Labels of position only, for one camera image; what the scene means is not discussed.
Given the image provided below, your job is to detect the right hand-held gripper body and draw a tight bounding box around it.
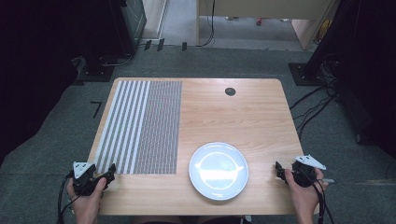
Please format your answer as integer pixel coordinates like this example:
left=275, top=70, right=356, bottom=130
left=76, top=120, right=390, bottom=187
left=290, top=154, right=328, bottom=189

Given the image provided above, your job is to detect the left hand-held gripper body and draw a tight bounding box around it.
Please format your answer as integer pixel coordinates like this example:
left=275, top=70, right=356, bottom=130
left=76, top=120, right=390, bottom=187
left=72, top=161, right=107, bottom=197

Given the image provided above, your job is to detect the person's left hand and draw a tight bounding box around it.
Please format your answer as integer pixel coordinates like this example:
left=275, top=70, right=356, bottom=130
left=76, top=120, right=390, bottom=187
left=66, top=176, right=107, bottom=219

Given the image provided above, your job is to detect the person's right hand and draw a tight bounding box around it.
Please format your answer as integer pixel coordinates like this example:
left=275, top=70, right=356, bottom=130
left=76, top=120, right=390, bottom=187
left=284, top=167, right=330, bottom=218

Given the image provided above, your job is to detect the grey striped woven placemat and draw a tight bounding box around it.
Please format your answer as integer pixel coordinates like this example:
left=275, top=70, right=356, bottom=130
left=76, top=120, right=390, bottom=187
left=93, top=79, right=183, bottom=175

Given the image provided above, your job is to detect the white round plate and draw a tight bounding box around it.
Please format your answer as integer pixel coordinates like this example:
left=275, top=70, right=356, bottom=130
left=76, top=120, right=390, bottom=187
left=188, top=141, right=249, bottom=202

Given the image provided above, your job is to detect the black stand base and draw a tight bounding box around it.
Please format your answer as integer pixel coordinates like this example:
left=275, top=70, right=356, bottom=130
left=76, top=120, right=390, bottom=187
left=76, top=55, right=116, bottom=83
left=288, top=62, right=326, bottom=87

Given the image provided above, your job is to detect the dark curtain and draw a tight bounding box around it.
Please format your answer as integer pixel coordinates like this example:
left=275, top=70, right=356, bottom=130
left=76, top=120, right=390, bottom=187
left=0, top=0, right=125, bottom=166

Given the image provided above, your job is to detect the yellow object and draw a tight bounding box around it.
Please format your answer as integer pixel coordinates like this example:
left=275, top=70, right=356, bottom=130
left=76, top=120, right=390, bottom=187
left=318, top=19, right=332, bottom=42

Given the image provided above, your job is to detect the dark glass-front cabinet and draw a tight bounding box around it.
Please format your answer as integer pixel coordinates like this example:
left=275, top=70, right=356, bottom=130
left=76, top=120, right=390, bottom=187
left=120, top=0, right=148, bottom=48

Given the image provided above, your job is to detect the light wooden desk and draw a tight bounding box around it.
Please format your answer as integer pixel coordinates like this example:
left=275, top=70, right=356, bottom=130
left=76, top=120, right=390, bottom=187
left=195, top=0, right=339, bottom=51

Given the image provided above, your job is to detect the left hand-held gripper cable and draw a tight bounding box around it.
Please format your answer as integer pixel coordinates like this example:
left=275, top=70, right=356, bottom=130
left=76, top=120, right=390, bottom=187
left=56, top=172, right=76, bottom=224

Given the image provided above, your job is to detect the hand-held gripper cable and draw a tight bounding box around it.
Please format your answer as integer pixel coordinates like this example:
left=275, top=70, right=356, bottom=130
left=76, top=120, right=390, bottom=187
left=56, top=172, right=76, bottom=224
left=298, top=167, right=336, bottom=224

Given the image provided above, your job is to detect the right hand-held gripper cable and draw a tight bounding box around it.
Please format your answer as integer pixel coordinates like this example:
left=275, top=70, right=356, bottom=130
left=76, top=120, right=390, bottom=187
left=298, top=167, right=336, bottom=224

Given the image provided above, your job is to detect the bundle of black floor cables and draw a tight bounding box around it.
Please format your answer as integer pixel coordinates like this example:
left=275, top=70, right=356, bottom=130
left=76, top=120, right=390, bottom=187
left=289, top=55, right=340, bottom=142

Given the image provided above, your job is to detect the black hanging cable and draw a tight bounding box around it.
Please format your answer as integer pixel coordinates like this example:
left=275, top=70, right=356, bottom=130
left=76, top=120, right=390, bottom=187
left=196, top=0, right=217, bottom=49

